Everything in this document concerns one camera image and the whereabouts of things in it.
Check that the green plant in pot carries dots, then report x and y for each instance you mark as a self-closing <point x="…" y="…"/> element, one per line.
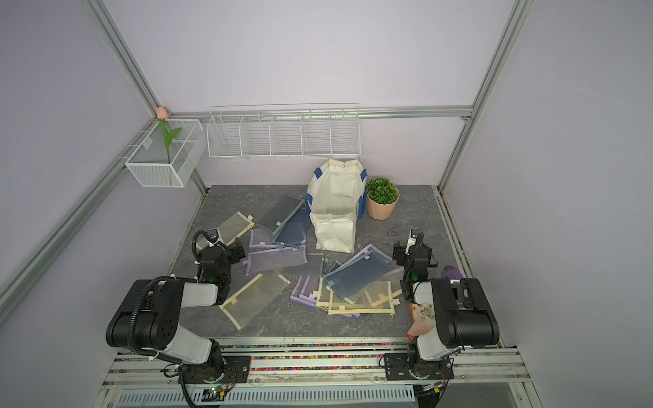
<point x="382" y="197"/>

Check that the artificial pink tulip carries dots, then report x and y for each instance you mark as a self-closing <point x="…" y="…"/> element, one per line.
<point x="168" y="134"/>

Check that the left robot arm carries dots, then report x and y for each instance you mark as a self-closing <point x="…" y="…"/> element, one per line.
<point x="147" y="321"/>

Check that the long white wire shelf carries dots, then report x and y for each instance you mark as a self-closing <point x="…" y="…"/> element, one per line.
<point x="327" y="130"/>

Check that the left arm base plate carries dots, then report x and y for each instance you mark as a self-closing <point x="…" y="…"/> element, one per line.
<point x="233" y="369"/>

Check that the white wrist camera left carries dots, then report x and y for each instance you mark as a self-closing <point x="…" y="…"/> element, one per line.
<point x="213" y="235"/>

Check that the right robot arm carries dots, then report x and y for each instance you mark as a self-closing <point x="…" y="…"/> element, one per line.
<point x="463" y="315"/>

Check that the blue grey mesh pouch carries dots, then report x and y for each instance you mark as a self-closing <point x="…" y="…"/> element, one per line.
<point x="345" y="292"/>

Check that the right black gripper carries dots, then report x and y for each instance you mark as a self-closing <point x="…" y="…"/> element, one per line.
<point x="400" y="253"/>

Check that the yellow mesh pouch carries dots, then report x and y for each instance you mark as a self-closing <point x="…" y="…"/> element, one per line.
<point x="377" y="298"/>
<point x="250" y="300"/>
<point x="233" y="228"/>

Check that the purple mesh pouch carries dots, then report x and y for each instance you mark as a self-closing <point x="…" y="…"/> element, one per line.
<point x="368" y="265"/>
<point x="263" y="255"/>

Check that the cream canvas tote bag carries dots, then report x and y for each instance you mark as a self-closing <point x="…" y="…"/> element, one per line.
<point x="335" y="200"/>

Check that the dark blue mesh pouch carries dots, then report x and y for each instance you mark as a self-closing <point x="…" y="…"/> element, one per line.
<point x="294" y="232"/>

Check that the grey mesh pouch by bag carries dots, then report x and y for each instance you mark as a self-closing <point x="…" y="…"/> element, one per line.
<point x="279" y="214"/>

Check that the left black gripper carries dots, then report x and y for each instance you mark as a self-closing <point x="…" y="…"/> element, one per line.
<point x="233" y="253"/>

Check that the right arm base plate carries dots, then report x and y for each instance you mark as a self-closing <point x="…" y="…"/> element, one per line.
<point x="404" y="367"/>

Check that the red patterned garden glove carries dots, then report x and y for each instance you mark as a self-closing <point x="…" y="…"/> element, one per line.
<point x="423" y="320"/>

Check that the small white wire basket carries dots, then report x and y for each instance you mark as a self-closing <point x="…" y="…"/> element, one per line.
<point x="149" y="164"/>

